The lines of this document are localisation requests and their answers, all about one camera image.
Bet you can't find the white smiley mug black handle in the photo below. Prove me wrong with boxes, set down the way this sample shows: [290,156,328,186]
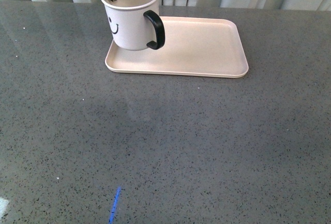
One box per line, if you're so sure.
[101,0,166,51]

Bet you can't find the beige rectangular plastic tray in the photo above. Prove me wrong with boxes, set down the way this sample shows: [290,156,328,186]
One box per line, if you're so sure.
[105,17,249,78]

